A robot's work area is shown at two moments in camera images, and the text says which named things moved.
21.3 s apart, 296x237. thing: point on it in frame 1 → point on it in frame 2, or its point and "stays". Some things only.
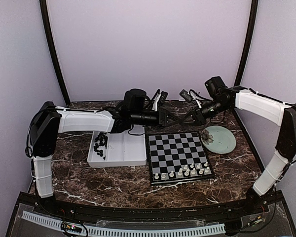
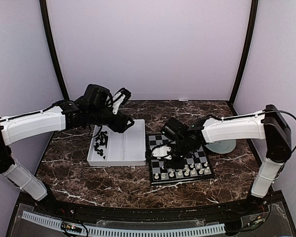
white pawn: x=187 y=173 stays
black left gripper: x=163 y=118 → x=119 y=125
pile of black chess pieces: x=101 y=140 stays
